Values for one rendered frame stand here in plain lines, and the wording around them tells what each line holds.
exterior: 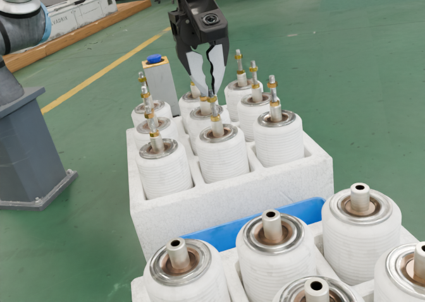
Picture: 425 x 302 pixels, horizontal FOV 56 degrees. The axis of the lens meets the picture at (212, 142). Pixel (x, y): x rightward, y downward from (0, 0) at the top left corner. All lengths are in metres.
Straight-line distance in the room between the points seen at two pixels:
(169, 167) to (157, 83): 0.42
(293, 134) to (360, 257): 0.31
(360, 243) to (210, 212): 0.32
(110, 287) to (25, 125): 0.52
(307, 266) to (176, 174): 0.33
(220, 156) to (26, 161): 0.62
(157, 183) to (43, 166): 0.55
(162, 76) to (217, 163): 0.43
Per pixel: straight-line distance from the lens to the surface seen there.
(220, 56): 0.71
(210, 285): 0.47
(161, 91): 1.11
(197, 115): 0.86
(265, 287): 0.51
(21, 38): 1.20
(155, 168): 0.73
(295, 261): 0.48
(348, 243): 0.52
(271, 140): 0.76
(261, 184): 0.75
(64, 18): 3.79
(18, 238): 1.15
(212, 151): 0.73
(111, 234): 1.01
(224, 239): 0.76
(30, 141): 1.19
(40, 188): 1.22
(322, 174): 0.79
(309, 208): 0.79
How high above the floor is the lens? 0.58
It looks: 27 degrees down
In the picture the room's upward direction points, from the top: 11 degrees counter-clockwise
